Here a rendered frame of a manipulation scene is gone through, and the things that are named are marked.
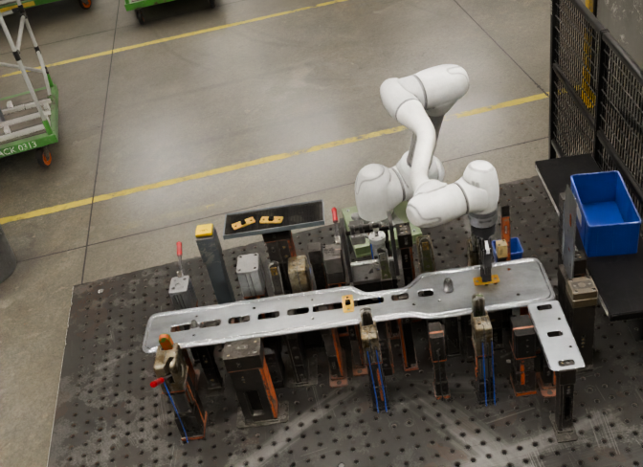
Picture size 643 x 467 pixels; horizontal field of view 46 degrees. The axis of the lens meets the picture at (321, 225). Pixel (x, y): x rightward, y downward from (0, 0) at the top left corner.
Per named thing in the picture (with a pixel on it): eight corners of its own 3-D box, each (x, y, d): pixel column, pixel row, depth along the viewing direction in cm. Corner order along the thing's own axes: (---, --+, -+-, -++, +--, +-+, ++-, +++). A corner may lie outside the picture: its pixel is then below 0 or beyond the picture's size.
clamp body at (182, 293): (190, 366, 288) (164, 296, 267) (193, 344, 297) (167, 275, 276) (215, 363, 288) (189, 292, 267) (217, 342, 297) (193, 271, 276)
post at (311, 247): (324, 332, 291) (306, 251, 268) (324, 323, 295) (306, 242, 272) (338, 330, 291) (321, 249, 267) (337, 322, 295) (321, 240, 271)
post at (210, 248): (222, 327, 303) (193, 240, 277) (224, 315, 309) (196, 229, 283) (241, 325, 302) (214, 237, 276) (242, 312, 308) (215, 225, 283)
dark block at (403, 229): (409, 322, 288) (397, 234, 263) (406, 310, 294) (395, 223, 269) (422, 321, 288) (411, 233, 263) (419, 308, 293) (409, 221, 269)
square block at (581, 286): (569, 374, 256) (572, 295, 235) (563, 357, 263) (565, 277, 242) (593, 370, 256) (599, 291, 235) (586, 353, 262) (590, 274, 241)
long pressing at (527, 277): (139, 360, 253) (138, 357, 253) (149, 314, 272) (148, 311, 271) (558, 302, 244) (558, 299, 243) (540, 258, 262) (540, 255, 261)
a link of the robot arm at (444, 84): (385, 180, 337) (429, 164, 342) (401, 210, 330) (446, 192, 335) (407, 64, 269) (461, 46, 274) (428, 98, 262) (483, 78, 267)
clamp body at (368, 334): (368, 416, 256) (354, 344, 236) (365, 389, 266) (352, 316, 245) (396, 412, 255) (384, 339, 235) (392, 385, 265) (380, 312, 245)
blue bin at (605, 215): (587, 257, 252) (587, 226, 244) (568, 204, 276) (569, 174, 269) (638, 254, 249) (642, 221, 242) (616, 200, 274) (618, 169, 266)
